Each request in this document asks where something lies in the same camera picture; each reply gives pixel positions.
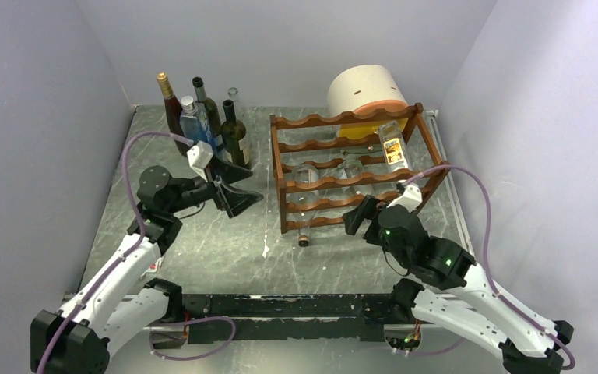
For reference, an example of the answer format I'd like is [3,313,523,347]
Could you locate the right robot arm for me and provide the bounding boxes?
[343,196,574,373]

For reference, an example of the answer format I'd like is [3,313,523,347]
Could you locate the clear bottle rack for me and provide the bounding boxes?
[290,164,320,248]
[336,159,375,198]

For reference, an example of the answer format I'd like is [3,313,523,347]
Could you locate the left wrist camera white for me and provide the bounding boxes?
[187,141,214,182]

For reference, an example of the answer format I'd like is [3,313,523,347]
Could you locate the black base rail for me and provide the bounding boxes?
[150,293,415,344]

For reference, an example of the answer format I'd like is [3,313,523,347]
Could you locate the clear bottle orange label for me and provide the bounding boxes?
[378,121,411,172]

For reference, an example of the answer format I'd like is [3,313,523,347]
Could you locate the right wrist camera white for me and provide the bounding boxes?
[386,181,423,212]

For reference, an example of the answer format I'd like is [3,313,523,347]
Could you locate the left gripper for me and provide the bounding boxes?
[167,152,263,217]

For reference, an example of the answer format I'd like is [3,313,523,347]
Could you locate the white printed card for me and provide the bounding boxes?
[144,257,164,274]

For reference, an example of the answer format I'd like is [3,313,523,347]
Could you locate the white orange cylinder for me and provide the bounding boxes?
[327,65,409,117]

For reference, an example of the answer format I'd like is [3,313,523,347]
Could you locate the rose wine bottle gold cap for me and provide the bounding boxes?
[157,72,184,136]

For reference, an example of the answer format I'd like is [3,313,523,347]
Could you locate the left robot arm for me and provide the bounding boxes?
[30,157,262,373]

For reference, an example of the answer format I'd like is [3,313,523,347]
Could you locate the wooden wine rack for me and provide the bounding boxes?
[270,102,453,235]

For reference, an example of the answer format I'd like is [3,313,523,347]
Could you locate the green wine bottle silver cap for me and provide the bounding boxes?
[192,76,224,152]

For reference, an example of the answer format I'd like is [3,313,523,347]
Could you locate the blue glass bottle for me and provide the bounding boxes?
[180,96,228,161]

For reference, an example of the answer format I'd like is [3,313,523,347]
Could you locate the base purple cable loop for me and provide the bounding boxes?
[144,316,237,362]

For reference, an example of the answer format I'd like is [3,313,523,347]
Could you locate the dark wine bottle white label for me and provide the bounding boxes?
[221,99,252,169]

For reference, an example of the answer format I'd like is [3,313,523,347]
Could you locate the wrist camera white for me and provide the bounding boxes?
[187,141,214,182]
[386,181,423,212]

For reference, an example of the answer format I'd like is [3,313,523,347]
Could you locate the clear glass bottle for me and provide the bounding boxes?
[227,87,240,104]

